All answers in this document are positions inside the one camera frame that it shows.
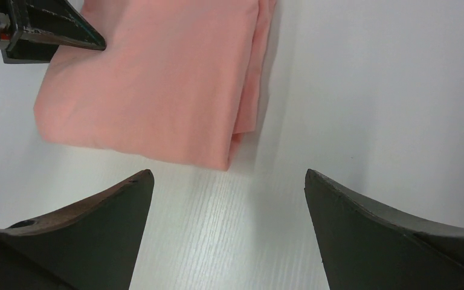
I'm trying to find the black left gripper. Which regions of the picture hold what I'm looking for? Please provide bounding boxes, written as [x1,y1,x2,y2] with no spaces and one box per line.
[0,0,106,64]

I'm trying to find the pink t shirt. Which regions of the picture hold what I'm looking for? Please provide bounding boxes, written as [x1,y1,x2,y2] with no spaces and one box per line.
[34,0,276,171]

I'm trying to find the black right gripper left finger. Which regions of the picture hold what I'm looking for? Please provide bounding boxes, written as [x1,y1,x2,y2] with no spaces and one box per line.
[0,170,155,289]

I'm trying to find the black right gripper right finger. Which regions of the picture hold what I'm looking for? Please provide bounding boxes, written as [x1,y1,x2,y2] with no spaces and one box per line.
[304,169,464,289]

